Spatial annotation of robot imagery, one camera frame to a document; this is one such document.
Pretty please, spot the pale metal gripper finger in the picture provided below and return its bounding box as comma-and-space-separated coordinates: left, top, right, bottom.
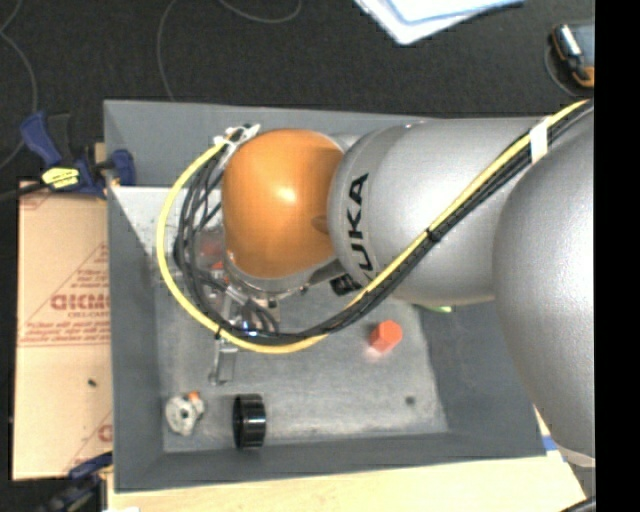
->
208, 343, 240, 387

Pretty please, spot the black round cap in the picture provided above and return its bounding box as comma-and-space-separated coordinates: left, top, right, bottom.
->
231, 393, 268, 450

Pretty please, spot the white and orange small toy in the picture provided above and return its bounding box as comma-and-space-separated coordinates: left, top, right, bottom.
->
164, 390, 207, 437

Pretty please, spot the grey metal bin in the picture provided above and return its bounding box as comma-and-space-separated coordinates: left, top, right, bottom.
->
102, 98, 550, 492

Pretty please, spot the orange hexagonal block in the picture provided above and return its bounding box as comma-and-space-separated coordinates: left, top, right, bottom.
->
368, 319, 404, 354

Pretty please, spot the brown cardboard board, red print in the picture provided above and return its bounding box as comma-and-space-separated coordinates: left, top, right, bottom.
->
10, 179, 116, 482

